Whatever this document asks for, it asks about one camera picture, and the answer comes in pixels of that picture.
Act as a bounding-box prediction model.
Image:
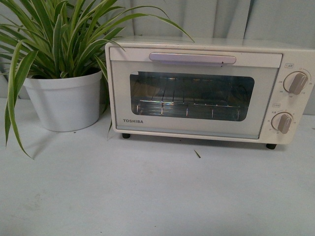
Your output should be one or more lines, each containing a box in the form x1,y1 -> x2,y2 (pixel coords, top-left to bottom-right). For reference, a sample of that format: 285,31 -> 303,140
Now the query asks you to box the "glass oven door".
110,48 -> 283,139

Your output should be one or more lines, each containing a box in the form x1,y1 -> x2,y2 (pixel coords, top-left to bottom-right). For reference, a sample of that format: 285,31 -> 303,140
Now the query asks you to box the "white Toshiba toaster oven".
105,36 -> 315,149

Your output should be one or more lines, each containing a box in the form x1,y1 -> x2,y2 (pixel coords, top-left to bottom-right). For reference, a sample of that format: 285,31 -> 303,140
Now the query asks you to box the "white plastic flower pot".
24,71 -> 102,132

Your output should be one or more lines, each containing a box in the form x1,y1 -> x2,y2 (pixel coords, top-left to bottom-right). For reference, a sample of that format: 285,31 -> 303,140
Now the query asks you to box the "lower beige timer knob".
271,112 -> 293,134

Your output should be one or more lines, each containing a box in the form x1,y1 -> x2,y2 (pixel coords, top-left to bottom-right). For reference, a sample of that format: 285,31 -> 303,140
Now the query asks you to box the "upper beige temperature knob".
283,71 -> 308,95

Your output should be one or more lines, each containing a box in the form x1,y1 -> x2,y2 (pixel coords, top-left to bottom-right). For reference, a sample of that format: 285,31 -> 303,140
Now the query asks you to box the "green striped spider plant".
0,0 -> 195,160

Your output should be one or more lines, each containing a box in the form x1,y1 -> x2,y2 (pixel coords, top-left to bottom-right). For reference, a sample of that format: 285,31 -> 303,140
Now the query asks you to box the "wire oven rack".
131,77 -> 242,120

